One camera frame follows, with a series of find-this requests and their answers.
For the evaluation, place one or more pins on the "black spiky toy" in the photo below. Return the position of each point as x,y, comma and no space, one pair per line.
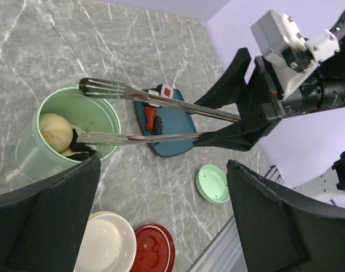
157,128

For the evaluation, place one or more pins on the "steel serving tongs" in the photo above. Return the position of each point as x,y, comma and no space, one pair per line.
106,89

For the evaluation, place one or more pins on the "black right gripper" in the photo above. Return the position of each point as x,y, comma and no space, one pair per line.
316,94

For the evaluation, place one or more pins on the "beige bun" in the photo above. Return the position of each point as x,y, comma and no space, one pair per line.
56,130
68,153

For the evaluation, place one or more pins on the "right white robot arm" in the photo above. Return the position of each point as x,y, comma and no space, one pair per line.
303,148

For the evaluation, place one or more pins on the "red round lid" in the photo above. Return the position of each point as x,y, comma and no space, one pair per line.
156,249

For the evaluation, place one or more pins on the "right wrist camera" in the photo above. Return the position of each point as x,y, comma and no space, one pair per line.
293,58

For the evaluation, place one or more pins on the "green cylindrical lunch container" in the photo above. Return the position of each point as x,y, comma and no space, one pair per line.
37,160

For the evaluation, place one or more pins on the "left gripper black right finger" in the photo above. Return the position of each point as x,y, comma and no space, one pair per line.
283,230

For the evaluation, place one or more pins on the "aluminium rail frame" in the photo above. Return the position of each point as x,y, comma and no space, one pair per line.
224,252

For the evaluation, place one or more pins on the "teal square plate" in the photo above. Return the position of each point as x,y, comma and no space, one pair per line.
174,121

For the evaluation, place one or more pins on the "beige bun front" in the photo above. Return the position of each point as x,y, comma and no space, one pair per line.
68,153

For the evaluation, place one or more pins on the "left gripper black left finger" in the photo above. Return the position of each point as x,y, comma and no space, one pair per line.
42,224

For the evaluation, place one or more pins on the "red centre sushi roll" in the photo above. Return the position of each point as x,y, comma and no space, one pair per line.
165,90

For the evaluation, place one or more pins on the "white sushi roll left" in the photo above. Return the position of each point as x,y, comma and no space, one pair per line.
152,93

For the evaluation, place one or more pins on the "green round lid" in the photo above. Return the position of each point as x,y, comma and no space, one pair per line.
211,183

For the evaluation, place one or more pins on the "cream inner bowl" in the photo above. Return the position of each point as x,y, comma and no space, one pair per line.
109,244

